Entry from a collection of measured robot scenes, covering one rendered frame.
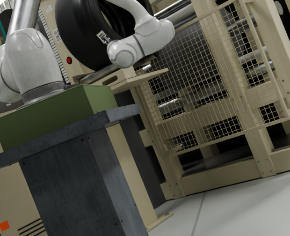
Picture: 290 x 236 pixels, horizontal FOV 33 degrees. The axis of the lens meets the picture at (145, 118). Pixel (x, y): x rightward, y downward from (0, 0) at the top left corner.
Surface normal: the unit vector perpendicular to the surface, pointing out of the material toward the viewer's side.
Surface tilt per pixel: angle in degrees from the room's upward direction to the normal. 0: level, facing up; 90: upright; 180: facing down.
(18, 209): 90
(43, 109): 90
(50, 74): 96
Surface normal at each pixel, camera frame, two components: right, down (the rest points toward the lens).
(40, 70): 0.34, -0.11
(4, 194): 0.71, -0.29
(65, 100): -0.18, 0.07
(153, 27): 0.10, -0.15
